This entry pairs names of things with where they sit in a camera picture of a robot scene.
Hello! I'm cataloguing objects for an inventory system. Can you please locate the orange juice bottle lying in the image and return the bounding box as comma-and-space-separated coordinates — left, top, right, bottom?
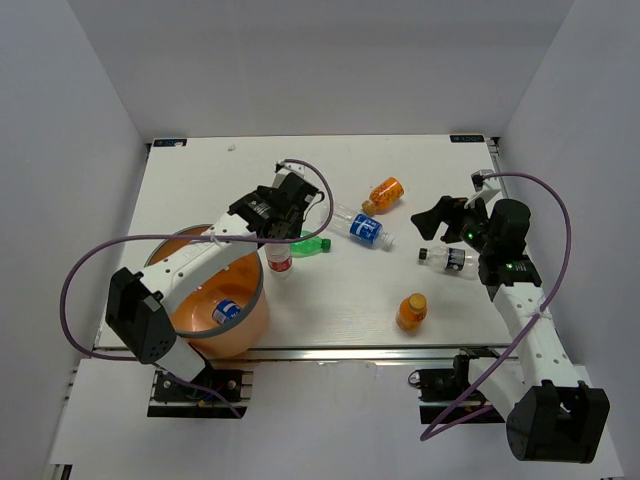
361, 177, 404, 217

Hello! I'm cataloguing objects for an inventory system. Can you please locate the orange bin with grey rim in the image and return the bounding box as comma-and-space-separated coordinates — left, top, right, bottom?
142, 227, 269, 358

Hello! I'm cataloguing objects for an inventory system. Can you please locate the black table label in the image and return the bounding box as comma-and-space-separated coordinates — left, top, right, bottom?
449, 134, 485, 143
152, 138, 187, 148

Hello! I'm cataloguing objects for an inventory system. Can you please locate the aluminium table edge rail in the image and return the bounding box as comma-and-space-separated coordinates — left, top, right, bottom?
94, 345, 516, 365

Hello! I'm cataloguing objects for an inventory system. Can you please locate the green plastic bottle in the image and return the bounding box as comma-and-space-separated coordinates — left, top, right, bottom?
290, 236, 331, 258

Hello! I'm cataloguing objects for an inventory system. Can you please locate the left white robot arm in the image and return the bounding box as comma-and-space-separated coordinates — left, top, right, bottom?
106, 172, 319, 399

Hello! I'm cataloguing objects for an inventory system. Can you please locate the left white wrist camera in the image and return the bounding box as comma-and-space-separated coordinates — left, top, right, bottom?
272, 160, 305, 188

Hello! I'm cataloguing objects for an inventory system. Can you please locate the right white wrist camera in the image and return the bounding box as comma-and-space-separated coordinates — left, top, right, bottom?
464, 169, 501, 209

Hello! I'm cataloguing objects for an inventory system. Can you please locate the blue label bottle in bin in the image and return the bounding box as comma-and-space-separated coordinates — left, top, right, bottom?
211, 299, 242, 325

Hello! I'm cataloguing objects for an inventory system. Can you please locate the clear bottle black cap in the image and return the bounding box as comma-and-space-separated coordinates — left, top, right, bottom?
418, 246, 479, 280

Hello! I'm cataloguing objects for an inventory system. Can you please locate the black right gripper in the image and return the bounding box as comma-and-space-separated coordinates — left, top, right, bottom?
411, 194, 496, 255

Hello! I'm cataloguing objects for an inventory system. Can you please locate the clear bottle blue label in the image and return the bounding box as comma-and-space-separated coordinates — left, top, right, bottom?
322, 203, 395, 250

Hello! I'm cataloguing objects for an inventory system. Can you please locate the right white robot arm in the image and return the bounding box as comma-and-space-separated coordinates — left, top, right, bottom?
411, 196, 610, 464

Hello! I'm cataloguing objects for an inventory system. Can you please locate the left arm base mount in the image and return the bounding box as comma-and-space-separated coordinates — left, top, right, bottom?
147, 369, 252, 419

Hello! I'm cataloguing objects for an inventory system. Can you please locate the clear bottle red cap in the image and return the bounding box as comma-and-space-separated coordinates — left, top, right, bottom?
264, 243, 293, 276

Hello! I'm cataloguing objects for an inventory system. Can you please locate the black table label left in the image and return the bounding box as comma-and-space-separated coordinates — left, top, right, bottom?
152, 138, 187, 148

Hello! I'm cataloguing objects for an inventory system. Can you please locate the black table label right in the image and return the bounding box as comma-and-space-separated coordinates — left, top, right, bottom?
449, 134, 485, 143

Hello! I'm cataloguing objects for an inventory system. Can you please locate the orange juice bottle upright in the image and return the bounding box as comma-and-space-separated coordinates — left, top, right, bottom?
396, 293, 428, 332

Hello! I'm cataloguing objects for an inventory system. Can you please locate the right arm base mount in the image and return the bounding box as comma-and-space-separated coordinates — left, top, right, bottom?
407, 347, 504, 425

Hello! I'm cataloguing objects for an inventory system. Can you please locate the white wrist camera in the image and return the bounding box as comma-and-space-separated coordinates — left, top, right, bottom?
464, 169, 501, 209
272, 160, 305, 188

